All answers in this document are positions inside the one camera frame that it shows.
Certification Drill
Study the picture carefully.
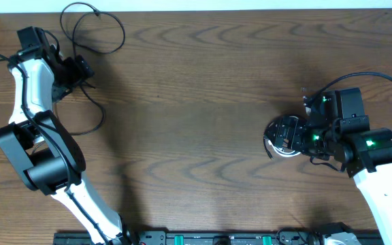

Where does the thin black cable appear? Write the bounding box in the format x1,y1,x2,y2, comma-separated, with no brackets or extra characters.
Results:
32,1,127,154

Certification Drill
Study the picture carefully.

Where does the black USB cable blue plug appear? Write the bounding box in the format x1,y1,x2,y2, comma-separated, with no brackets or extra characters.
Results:
263,116,301,159

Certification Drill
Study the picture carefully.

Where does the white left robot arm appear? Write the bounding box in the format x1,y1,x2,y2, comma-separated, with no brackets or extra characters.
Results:
0,27,132,244

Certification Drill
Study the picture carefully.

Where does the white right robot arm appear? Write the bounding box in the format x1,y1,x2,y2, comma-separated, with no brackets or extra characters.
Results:
263,88,392,244

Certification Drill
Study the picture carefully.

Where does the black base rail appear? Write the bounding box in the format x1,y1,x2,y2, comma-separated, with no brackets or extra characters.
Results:
52,223,384,245

